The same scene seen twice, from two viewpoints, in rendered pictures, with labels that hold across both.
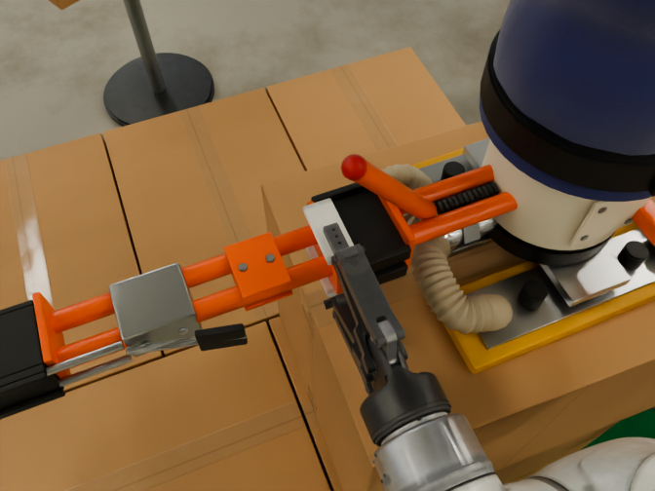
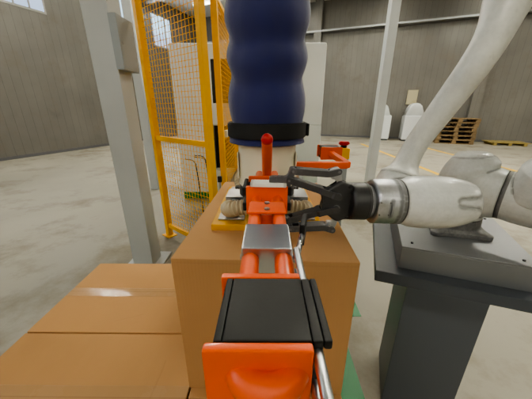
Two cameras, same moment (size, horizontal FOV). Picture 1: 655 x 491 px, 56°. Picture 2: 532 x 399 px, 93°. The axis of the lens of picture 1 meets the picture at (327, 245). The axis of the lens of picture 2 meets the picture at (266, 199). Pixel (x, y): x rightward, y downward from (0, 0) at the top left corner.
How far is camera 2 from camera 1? 0.59 m
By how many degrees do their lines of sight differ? 61
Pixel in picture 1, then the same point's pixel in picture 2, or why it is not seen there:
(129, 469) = not seen: outside the picture
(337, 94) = (85, 298)
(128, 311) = (270, 243)
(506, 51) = (255, 109)
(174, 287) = (264, 226)
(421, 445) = (383, 181)
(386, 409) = (364, 189)
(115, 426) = not seen: outside the picture
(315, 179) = (190, 241)
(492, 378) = not seen: hidden behind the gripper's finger
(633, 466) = (386, 171)
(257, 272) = (272, 207)
